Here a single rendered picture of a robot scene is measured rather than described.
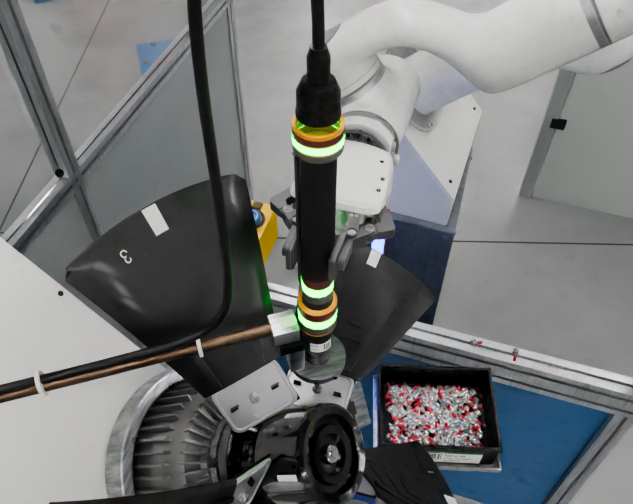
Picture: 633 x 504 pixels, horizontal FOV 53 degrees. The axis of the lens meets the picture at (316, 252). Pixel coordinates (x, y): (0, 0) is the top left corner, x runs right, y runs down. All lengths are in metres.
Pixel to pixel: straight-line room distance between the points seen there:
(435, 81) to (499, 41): 0.57
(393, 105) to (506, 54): 0.14
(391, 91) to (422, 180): 0.59
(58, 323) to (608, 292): 2.16
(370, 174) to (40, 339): 0.47
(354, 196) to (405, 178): 0.70
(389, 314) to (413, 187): 0.48
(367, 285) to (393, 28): 0.40
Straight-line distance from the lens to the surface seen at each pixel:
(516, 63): 0.73
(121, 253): 0.73
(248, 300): 0.75
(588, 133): 2.72
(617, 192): 2.91
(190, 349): 0.71
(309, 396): 0.87
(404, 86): 0.81
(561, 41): 0.72
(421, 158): 1.31
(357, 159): 0.70
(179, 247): 0.73
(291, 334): 0.71
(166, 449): 0.87
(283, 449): 0.76
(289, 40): 3.79
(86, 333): 0.92
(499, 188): 2.94
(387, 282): 0.98
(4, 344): 0.88
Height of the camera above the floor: 1.95
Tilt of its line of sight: 49 degrees down
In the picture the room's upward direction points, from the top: straight up
